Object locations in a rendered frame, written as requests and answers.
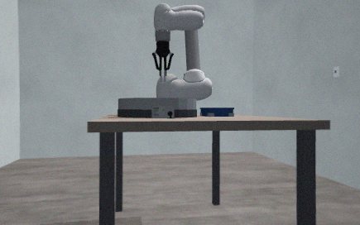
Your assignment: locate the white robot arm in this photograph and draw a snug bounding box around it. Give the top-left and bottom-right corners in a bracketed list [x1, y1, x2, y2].
[154, 3, 212, 101]

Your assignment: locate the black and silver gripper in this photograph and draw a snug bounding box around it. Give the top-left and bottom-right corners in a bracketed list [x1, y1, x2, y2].
[152, 41, 174, 82]

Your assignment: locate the blue shallow tray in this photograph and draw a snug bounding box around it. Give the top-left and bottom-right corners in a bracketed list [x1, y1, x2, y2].
[200, 108, 234, 117]

